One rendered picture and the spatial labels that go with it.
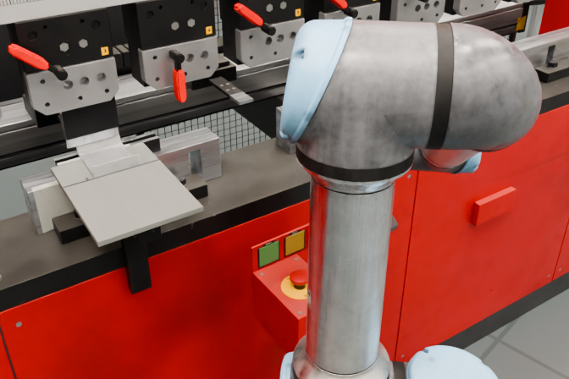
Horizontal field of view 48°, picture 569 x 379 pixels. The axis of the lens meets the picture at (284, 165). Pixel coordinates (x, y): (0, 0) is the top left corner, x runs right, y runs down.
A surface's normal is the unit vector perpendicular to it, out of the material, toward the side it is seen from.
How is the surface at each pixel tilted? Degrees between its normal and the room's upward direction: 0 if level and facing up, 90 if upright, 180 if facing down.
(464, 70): 55
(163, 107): 90
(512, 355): 0
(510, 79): 64
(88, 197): 0
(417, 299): 90
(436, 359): 8
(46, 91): 90
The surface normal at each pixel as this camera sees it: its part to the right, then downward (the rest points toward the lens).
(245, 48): 0.54, 0.43
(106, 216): 0.00, -0.86
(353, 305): 0.09, 0.47
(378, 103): -0.11, 0.37
